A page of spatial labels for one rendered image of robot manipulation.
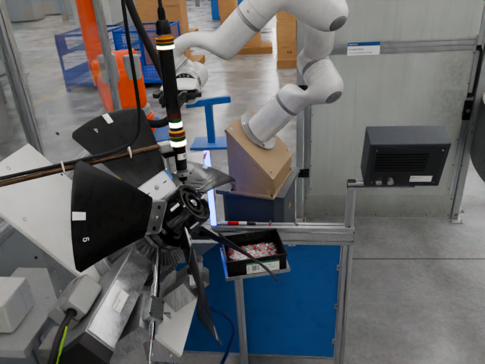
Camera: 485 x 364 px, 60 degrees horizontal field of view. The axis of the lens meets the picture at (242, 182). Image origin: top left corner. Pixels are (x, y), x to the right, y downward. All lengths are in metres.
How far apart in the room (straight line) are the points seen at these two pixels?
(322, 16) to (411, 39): 1.75
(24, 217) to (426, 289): 2.28
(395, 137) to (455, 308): 1.46
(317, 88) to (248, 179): 0.46
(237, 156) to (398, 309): 1.42
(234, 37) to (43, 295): 1.01
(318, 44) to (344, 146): 1.73
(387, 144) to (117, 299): 0.97
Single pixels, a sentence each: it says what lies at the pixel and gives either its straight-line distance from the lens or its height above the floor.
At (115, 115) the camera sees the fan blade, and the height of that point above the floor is 1.42.
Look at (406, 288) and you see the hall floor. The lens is 2.80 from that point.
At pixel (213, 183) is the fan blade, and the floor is 1.17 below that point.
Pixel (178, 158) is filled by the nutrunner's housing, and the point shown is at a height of 1.32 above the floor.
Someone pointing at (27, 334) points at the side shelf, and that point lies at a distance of 1.44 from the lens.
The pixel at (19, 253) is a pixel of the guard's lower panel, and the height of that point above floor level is 0.87.
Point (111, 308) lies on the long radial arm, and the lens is 1.00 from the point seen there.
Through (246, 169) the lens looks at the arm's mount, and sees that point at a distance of 1.69.
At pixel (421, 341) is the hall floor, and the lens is 2.50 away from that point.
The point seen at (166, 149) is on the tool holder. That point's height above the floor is 1.35.
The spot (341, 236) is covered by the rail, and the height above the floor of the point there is 0.82.
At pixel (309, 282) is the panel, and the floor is 0.58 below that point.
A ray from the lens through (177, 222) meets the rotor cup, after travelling 1.10.
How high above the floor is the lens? 1.77
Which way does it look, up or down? 27 degrees down
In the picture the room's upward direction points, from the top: 3 degrees counter-clockwise
